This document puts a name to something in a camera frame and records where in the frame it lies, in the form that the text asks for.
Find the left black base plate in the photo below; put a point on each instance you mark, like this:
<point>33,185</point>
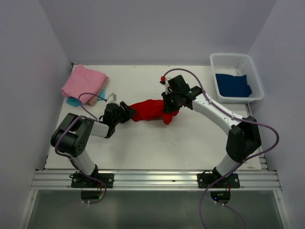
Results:
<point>99,180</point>

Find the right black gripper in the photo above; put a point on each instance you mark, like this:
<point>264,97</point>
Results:
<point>168,105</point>

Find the white plastic basket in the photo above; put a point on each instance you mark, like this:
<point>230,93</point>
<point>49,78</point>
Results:
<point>237,65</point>

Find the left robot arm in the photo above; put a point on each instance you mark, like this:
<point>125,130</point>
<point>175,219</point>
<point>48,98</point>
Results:
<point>71,136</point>

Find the blue t shirt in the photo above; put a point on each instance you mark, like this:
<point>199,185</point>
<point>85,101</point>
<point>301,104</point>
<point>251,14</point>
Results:
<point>233,86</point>

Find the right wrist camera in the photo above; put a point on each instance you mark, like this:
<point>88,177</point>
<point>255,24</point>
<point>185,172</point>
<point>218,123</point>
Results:
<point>164,82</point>

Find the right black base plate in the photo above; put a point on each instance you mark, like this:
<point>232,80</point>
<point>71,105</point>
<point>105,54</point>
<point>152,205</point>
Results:
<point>206,178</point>

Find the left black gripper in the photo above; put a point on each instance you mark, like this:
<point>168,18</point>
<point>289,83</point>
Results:
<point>124,112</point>

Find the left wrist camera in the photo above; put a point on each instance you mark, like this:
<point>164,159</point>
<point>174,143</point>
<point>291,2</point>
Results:
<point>112,98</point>

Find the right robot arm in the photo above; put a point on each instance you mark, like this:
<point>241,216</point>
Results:
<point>243,138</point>

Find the pink folded t shirt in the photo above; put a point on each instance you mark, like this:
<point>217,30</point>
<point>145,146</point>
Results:
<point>83,80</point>

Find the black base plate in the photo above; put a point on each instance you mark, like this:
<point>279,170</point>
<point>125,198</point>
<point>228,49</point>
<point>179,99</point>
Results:
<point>99,180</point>
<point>206,178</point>

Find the aluminium mounting rail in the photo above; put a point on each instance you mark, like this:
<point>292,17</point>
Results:
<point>160,180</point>

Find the red t shirt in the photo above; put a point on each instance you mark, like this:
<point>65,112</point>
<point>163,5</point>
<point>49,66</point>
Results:
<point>152,110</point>

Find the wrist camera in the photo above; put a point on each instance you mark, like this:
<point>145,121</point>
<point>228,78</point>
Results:
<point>112,98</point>
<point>164,82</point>

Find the teal folded t shirt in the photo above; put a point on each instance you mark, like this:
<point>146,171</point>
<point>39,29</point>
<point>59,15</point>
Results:
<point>74,102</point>

